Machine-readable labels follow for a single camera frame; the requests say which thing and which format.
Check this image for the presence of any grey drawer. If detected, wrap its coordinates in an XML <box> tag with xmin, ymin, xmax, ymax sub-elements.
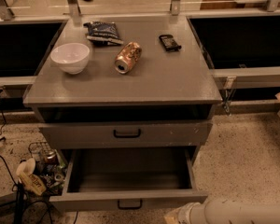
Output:
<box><xmin>39</xmin><ymin>120</ymin><xmax>213</xmax><ymax>149</ymax></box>
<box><xmin>50</xmin><ymin>147</ymin><xmax>207</xmax><ymax>212</ymax></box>

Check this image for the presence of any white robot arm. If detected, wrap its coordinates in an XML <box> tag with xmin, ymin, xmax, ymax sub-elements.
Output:
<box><xmin>164</xmin><ymin>199</ymin><xmax>280</xmax><ymax>224</ymax></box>

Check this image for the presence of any grey drawer cabinet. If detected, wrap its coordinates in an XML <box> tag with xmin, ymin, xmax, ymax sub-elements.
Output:
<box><xmin>22</xmin><ymin>14</ymin><xmax>223</xmax><ymax>166</ymax></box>

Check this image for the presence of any grey top drawer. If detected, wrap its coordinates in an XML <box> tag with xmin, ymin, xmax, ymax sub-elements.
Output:
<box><xmin>39</xmin><ymin>120</ymin><xmax>213</xmax><ymax>149</ymax></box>

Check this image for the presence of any beige bottle on floor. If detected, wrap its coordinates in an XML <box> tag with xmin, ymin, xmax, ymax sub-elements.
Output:
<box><xmin>16</xmin><ymin>158</ymin><xmax>47</xmax><ymax>196</ymax></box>

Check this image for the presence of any crushed copper soda can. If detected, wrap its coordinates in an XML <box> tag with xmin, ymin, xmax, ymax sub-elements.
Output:
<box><xmin>115</xmin><ymin>42</ymin><xmax>142</xmax><ymax>74</ymax></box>

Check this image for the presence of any black snack bar packet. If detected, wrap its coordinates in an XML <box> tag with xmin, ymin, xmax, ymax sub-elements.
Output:
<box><xmin>159</xmin><ymin>35</ymin><xmax>182</xmax><ymax>52</ymax></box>

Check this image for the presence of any white bowl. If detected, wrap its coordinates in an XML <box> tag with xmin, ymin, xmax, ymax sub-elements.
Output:
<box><xmin>50</xmin><ymin>43</ymin><xmax>91</xmax><ymax>75</ymax></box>

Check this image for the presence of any wire basket with jars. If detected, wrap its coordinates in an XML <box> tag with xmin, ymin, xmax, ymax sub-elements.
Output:
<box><xmin>28</xmin><ymin>142</ymin><xmax>67</xmax><ymax>195</ymax></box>

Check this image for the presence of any black floor cable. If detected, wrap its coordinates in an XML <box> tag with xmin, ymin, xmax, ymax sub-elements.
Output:
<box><xmin>0</xmin><ymin>87</ymin><xmax>78</xmax><ymax>224</ymax></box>

